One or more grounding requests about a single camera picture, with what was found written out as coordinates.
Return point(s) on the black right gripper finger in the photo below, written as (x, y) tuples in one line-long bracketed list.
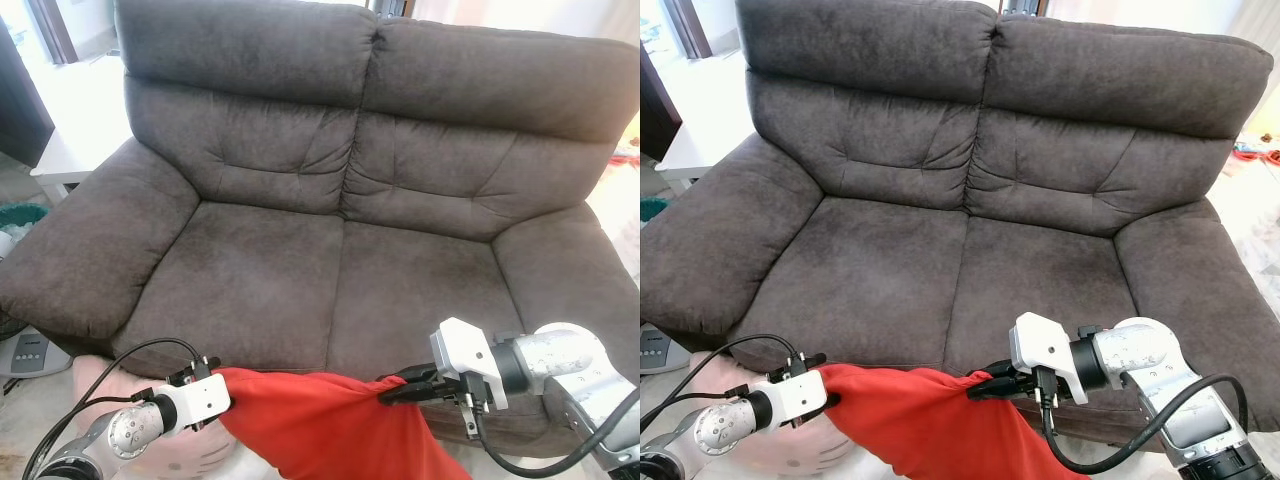
[(405, 376), (988, 389), (993, 368), (400, 394)]

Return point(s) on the red pillow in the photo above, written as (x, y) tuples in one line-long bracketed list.
[(930, 430), (320, 430)]

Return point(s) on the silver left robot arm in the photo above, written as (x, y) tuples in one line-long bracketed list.
[(120, 430), (715, 430)]

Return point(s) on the brown two-seat sofa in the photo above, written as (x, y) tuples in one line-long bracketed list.
[(930, 250), (300, 250)]

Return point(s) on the black standing fan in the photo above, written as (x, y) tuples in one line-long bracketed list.
[(30, 355), (655, 352)]

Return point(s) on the small red object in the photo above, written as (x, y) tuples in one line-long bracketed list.
[(1255, 155), (625, 157)]

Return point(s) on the dark door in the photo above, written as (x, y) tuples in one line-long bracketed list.
[(655, 115), (20, 110)]

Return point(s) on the white low table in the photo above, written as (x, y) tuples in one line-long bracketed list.
[(85, 140), (705, 130)]

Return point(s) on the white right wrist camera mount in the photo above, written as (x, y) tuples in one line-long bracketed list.
[(1040, 345), (465, 350)]

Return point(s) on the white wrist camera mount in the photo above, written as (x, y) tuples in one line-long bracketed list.
[(1040, 345), (200, 400), (465, 350), (795, 398)]

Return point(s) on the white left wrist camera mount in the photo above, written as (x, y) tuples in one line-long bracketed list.
[(200, 400), (795, 398)]

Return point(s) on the brown window frame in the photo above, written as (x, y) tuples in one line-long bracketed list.
[(690, 25), (55, 30)]

